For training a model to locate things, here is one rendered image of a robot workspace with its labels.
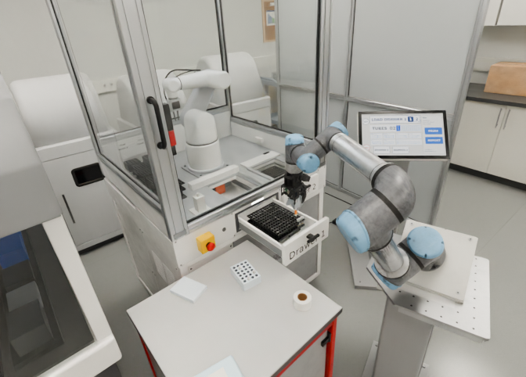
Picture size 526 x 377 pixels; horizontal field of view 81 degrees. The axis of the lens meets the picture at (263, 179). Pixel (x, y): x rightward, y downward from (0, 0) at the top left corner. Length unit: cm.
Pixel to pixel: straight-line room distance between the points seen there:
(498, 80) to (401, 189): 342
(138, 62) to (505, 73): 371
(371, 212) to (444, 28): 202
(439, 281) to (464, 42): 172
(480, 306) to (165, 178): 127
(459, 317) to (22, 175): 140
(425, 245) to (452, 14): 182
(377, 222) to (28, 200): 82
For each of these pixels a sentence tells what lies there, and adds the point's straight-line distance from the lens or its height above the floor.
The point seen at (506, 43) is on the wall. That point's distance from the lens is 465.
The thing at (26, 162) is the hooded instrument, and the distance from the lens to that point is 84.
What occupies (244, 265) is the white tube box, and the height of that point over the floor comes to 80.
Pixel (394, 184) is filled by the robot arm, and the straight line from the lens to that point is 88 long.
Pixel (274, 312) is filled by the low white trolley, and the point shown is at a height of 76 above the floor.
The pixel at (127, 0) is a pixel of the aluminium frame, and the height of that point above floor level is 183.
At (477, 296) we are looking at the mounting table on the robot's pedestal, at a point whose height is 76.
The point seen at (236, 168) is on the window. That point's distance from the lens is 144.
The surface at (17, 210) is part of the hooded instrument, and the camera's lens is 87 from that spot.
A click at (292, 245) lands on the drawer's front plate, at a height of 90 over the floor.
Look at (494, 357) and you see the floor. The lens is 239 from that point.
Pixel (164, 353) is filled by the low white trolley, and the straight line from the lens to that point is 126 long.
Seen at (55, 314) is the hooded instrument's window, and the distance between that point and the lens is 106.
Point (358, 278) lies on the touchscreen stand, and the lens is 248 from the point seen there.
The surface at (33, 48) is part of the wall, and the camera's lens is 426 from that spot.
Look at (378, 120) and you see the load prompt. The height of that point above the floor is 115.
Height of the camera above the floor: 176
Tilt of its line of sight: 28 degrees down
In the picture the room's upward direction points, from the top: 4 degrees counter-clockwise
